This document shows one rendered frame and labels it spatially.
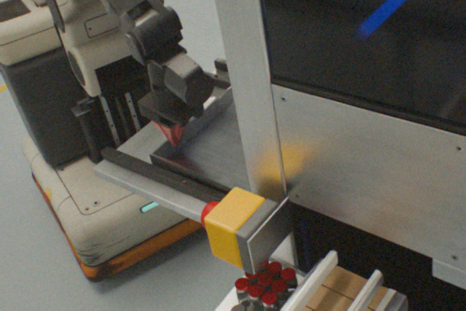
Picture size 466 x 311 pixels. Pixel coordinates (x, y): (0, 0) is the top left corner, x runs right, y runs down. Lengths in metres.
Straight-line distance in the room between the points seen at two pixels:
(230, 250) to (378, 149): 0.25
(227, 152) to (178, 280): 1.05
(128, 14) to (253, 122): 0.32
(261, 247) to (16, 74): 1.38
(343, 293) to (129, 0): 0.53
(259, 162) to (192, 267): 1.38
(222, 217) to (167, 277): 1.37
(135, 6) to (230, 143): 0.32
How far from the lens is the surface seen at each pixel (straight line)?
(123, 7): 1.04
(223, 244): 0.87
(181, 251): 2.27
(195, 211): 1.09
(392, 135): 0.71
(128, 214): 2.08
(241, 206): 0.86
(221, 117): 1.28
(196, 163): 1.18
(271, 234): 0.87
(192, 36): 3.48
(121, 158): 1.22
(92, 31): 1.84
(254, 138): 0.84
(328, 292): 0.88
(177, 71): 1.02
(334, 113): 0.73
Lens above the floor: 1.62
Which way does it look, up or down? 37 degrees down
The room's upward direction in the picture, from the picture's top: 11 degrees counter-clockwise
